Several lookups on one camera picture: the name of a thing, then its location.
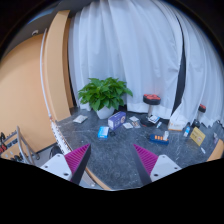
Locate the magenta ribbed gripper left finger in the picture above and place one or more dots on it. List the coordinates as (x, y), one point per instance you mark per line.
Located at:
(77, 162)

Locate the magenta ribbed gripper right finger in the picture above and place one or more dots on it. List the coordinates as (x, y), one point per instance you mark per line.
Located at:
(145, 161)

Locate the blue power strip orange sockets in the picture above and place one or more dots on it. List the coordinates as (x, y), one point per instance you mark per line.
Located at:
(158, 139)

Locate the small blue box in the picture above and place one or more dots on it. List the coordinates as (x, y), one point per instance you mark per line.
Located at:
(103, 132)

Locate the silver foil packet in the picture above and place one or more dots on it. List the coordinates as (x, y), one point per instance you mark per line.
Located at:
(80, 119)

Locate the small white packet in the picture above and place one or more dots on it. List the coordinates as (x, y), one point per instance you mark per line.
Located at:
(127, 125)

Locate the white paper bag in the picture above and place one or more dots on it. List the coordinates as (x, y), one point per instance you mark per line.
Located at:
(177, 120)

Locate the purple and white box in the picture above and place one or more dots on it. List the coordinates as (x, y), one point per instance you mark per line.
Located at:
(116, 120)

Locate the metal rack with tools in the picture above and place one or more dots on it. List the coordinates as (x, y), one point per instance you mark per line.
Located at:
(14, 147)

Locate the white plant pot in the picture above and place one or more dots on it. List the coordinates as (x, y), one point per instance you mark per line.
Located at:
(105, 112)

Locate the small blue white bottle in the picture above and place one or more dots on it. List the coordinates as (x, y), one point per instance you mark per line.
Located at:
(186, 133)

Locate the red black stool near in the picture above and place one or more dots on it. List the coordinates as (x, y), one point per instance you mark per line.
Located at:
(152, 100)

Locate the red black stool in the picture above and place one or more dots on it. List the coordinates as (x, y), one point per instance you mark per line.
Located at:
(152, 100)
(201, 110)

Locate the green leafy potted plant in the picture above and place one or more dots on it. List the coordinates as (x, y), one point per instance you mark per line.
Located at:
(104, 93)

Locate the red black stool far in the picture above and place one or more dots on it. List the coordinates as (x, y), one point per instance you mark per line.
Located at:
(201, 110)

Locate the white curtain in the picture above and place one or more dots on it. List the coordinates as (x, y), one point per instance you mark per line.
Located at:
(155, 49)

